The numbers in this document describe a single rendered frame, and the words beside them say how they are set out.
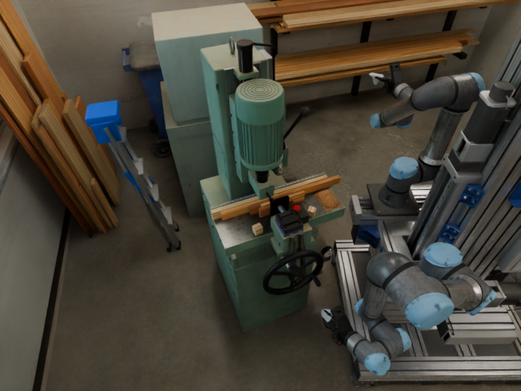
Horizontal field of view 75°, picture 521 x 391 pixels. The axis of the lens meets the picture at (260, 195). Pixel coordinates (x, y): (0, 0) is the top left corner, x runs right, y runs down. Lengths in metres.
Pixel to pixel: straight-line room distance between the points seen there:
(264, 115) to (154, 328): 1.63
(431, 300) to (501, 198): 0.62
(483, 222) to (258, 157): 0.91
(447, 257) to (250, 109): 0.88
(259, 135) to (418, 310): 0.75
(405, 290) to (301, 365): 1.31
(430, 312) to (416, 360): 1.13
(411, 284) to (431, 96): 0.79
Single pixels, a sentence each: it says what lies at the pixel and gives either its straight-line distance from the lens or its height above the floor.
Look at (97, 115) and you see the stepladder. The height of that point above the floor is 1.16.
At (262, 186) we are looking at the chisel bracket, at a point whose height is 1.07.
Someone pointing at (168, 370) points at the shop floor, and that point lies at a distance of 2.28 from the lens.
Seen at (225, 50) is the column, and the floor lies 1.52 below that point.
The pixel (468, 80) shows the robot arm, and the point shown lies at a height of 1.46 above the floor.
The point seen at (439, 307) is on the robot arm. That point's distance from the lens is 1.01.
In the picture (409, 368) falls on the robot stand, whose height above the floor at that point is 0.23.
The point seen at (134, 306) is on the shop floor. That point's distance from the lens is 2.51.
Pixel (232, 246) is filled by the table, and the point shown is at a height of 0.90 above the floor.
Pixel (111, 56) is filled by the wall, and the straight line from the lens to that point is 3.64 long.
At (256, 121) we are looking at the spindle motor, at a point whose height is 1.43.
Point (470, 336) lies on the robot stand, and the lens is 1.68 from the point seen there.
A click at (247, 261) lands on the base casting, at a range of 1.63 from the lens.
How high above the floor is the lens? 2.10
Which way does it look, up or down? 46 degrees down
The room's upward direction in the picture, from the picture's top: 2 degrees counter-clockwise
